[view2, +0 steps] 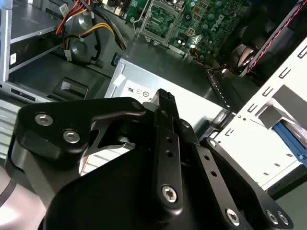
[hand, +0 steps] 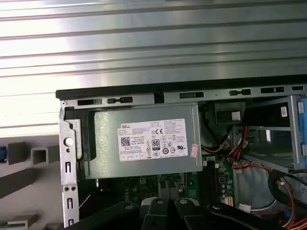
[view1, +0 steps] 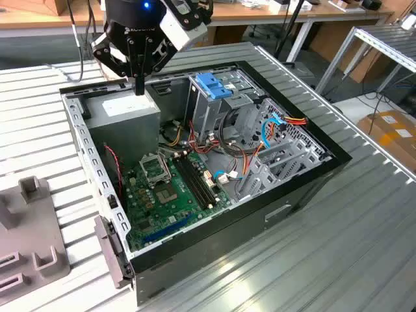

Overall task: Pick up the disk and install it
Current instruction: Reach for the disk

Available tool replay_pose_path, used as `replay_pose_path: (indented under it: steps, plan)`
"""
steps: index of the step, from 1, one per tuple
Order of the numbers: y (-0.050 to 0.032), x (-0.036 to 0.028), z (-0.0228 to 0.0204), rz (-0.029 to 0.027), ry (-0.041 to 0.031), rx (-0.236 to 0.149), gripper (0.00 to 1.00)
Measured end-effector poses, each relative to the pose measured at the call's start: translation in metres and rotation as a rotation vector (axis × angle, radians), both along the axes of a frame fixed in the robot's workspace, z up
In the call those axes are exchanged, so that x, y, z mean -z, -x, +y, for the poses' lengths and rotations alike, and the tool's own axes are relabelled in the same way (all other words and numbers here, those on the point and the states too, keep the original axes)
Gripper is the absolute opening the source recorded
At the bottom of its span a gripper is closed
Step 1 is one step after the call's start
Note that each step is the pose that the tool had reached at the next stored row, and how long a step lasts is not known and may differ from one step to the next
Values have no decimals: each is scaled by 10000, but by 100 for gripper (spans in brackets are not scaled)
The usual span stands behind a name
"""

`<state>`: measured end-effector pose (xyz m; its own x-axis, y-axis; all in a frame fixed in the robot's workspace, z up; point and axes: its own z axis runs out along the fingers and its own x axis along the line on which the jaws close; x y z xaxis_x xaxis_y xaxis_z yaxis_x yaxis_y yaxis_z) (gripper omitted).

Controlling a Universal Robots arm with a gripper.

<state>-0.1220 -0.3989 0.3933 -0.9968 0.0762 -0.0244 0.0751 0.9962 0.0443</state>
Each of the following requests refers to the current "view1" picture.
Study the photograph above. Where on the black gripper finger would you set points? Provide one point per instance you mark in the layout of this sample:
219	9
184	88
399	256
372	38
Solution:
165	60
100	52

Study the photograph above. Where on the grey metal disk bay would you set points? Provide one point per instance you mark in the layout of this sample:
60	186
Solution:
263	177

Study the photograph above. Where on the blue plastic drive latch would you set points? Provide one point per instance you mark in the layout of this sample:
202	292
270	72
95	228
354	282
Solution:
211	86

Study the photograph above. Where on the brown wooden box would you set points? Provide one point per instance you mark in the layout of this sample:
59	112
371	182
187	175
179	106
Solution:
61	6

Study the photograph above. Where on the grey metal drive cage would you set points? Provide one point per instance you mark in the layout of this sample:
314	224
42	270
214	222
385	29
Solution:
204	113

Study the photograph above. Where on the long wooden desk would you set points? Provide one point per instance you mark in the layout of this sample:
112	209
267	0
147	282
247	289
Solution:
39	19

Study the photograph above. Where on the grey power supply box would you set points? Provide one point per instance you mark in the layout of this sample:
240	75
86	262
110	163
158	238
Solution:
123	130

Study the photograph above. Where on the black tripod stand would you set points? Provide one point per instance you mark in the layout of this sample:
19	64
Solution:
287	34

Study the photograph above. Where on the black RAM slot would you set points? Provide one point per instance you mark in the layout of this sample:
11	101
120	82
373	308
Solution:
196	182
188	182
192	182
200	182

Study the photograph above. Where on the CPU socket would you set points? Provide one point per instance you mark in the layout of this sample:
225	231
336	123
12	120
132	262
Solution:
166	194

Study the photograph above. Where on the green motherboard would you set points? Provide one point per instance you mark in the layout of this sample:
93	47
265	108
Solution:
169	214

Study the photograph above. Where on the blue expansion slot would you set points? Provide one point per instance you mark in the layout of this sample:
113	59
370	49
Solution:
167	229

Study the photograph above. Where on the black open PC case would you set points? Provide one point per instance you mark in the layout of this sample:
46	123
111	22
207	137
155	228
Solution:
227	234

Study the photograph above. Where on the grey parts rack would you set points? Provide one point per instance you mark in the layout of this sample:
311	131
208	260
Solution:
29	227

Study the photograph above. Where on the grey case front panel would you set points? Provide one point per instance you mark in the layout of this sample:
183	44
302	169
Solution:
110	253

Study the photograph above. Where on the labelled cardboard box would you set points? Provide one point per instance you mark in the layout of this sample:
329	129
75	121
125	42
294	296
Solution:
370	125

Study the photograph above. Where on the brown square base plate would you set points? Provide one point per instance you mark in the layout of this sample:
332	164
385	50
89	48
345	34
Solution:
101	70

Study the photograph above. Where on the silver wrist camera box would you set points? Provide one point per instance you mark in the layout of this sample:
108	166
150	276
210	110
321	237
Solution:
178	29

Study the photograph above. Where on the aluminium slat frame table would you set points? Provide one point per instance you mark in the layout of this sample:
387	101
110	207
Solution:
390	42

